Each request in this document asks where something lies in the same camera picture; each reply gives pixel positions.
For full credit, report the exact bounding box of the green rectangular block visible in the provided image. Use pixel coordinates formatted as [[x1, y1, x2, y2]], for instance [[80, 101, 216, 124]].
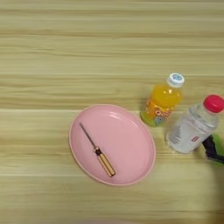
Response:
[[210, 133, 224, 168]]

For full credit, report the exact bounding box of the orange juice bottle white cap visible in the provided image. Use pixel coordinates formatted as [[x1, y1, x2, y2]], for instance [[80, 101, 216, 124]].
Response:
[[139, 72, 186, 128]]

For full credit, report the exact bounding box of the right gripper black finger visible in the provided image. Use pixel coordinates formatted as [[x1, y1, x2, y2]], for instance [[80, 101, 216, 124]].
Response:
[[201, 135, 219, 158]]

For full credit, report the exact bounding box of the screwdriver with wooden handle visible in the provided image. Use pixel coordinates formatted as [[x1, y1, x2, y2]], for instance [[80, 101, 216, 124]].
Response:
[[78, 122, 116, 179]]

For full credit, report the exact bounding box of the clear water bottle red cap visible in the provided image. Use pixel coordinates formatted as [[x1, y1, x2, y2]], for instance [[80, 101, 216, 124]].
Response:
[[165, 94, 224, 155]]

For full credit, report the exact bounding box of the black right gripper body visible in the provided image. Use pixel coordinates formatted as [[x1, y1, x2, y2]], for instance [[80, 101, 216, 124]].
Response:
[[206, 153, 224, 164]]

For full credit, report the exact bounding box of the pink round plate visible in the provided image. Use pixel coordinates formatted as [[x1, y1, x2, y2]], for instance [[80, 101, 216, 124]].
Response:
[[68, 103, 157, 187]]

